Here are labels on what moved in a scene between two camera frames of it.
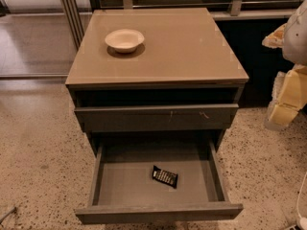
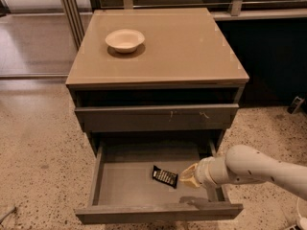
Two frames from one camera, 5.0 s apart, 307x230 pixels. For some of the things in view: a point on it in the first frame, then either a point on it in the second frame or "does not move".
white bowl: x=124 y=40 does not move
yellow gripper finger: x=289 y=97 -> x=192 y=180
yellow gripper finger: x=275 y=39 -> x=189 y=172
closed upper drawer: x=156 y=118 does not move
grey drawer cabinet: x=158 y=75 does not move
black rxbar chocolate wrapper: x=165 y=176 does not move
